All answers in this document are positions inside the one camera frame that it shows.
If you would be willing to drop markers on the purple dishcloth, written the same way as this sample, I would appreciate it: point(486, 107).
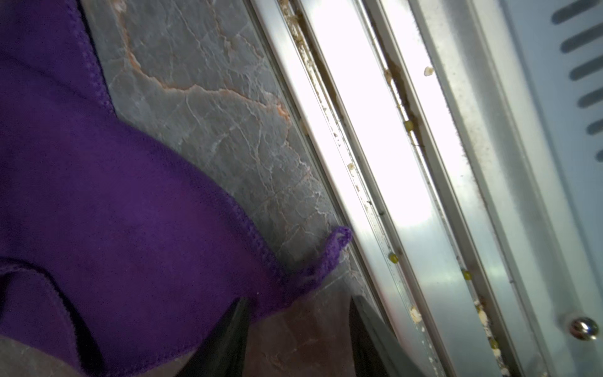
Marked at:
point(117, 255)

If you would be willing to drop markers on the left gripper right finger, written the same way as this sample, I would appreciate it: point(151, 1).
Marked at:
point(376, 351)

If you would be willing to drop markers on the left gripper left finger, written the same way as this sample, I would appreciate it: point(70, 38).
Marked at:
point(223, 352)

